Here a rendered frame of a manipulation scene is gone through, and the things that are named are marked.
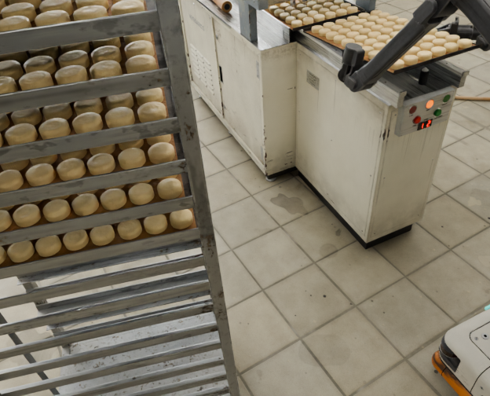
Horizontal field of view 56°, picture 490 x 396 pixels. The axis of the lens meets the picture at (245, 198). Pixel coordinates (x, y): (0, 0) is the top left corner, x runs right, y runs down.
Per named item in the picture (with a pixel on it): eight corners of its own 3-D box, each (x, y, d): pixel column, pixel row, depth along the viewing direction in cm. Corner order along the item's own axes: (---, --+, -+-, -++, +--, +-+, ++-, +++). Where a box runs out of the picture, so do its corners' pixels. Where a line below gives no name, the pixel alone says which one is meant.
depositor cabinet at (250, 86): (192, 94, 356) (174, -20, 300) (274, 71, 376) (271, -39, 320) (266, 188, 267) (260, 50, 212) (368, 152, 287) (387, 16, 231)
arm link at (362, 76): (437, 12, 119) (464, 7, 124) (426, -7, 120) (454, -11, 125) (348, 97, 157) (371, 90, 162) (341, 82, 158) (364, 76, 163)
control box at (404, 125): (393, 133, 180) (399, 101, 170) (441, 116, 186) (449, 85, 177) (399, 137, 177) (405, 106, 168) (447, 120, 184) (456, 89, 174)
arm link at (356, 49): (352, 91, 155) (371, 86, 159) (361, 60, 148) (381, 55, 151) (330, 75, 163) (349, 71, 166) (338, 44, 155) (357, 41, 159)
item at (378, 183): (294, 177, 273) (294, 29, 214) (342, 159, 283) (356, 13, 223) (363, 256, 224) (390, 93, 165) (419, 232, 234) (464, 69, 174)
